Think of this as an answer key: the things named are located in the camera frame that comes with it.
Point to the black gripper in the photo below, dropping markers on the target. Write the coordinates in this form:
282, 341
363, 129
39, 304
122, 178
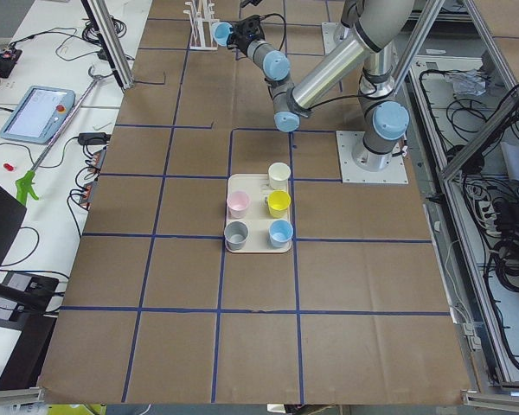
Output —
241, 40

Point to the light blue ikea cup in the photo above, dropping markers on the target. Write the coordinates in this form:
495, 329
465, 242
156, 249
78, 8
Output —
221, 32
280, 233

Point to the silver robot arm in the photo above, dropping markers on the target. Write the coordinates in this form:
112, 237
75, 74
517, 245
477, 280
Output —
366, 28

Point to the cream white ikea cup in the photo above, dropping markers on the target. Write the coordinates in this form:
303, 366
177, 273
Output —
279, 175

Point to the pink ikea cup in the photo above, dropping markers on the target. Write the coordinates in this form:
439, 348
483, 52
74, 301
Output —
238, 203

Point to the yellow ikea cup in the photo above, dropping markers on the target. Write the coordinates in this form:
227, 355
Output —
278, 202

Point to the grey ikea cup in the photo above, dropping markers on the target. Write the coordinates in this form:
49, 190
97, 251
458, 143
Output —
235, 234

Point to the cream plastic tray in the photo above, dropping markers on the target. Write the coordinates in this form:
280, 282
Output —
257, 219

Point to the black power adapter brick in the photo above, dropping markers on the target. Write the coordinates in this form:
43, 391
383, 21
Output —
93, 138

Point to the blue teach pendant tablet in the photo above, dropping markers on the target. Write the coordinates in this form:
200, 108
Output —
39, 115

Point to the red emergency stop button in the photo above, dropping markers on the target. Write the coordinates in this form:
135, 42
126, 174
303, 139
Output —
8, 166

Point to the black computer monitor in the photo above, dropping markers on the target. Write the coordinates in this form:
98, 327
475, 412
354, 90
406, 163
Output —
22, 291

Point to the white wire cup rack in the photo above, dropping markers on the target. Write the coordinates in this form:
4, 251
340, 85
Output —
201, 14

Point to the aluminium frame post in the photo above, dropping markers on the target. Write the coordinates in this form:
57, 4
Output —
101, 20

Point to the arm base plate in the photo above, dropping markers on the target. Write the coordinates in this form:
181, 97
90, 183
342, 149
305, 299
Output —
358, 165

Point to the green-handled reacher grabber tool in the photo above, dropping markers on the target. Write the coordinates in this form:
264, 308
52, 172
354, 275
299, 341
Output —
24, 185

